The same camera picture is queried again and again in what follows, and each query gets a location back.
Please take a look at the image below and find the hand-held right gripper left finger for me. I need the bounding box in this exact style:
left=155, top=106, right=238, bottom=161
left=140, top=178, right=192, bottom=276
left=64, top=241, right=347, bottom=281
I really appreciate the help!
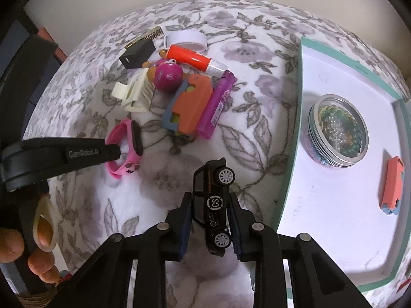
left=56, top=192, right=193, bottom=308

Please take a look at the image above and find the cream hair clip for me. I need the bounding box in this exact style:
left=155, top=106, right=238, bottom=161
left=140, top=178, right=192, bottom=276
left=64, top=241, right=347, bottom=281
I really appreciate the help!
left=112, top=69, right=156, bottom=113

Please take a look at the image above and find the teal white box lid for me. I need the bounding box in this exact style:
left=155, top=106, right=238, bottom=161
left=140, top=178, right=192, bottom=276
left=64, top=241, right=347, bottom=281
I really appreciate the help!
left=274, top=36, right=411, bottom=299

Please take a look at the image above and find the pink wrist watch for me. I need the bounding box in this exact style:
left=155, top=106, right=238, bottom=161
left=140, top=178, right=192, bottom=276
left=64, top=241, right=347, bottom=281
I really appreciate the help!
left=106, top=119, right=144, bottom=179

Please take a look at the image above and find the person's left hand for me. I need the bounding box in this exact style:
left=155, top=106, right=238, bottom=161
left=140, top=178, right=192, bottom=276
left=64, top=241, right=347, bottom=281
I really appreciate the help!
left=0, top=228, right=61, bottom=285

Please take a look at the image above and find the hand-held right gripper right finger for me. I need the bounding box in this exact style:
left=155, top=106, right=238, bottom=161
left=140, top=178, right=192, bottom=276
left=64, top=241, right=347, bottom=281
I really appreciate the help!
left=227, top=192, right=376, bottom=308

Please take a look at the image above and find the purple lighter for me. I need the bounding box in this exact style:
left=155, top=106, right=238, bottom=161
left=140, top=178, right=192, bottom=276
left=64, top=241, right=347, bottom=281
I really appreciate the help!
left=197, top=70, right=237, bottom=140

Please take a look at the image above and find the white ring band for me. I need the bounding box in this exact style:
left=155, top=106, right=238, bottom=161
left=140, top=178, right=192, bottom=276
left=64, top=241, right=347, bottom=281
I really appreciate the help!
left=164, top=30, right=208, bottom=52

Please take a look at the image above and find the gold patterned clip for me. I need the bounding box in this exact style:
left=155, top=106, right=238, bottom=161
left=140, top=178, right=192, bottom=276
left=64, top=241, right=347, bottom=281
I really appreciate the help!
left=125, top=26, right=164, bottom=49

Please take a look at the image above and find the small orange blue toy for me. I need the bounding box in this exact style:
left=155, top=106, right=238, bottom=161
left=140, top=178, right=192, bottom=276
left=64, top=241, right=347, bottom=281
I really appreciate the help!
left=380, top=156, right=404, bottom=215

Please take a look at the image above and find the small black box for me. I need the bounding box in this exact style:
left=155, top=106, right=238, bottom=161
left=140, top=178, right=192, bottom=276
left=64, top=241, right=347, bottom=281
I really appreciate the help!
left=119, top=39, right=156, bottom=70

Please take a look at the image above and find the red-brown box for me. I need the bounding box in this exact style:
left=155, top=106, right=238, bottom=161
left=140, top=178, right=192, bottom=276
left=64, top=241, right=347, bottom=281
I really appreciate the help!
left=37, top=26, right=69, bottom=64

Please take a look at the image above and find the large orange blue toy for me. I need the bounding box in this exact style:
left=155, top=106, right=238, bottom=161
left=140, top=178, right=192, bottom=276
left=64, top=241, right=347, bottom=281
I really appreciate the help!
left=161, top=74, right=215, bottom=137

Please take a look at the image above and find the pink ball toy orange figure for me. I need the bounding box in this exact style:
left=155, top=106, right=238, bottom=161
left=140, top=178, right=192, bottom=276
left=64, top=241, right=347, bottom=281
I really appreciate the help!
left=143, top=58, right=187, bottom=93

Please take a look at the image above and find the dark furniture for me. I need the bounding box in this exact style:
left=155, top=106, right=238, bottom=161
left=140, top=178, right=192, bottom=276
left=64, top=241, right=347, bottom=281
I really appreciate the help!
left=0, top=6, right=65, bottom=145

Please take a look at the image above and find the black toy car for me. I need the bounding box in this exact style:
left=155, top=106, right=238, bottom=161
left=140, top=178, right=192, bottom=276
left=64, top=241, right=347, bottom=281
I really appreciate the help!
left=192, top=157, right=234, bottom=257

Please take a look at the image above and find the red glue tube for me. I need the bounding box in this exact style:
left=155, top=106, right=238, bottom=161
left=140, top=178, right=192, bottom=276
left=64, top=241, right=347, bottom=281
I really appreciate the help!
left=160, top=44, right=226, bottom=78

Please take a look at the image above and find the round tin with beads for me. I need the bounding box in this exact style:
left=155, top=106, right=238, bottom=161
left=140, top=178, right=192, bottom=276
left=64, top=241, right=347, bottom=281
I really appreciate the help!
left=307, top=94, right=370, bottom=168

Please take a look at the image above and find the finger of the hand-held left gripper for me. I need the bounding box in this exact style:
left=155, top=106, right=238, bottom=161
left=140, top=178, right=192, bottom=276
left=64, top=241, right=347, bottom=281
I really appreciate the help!
left=104, top=139, right=122, bottom=164

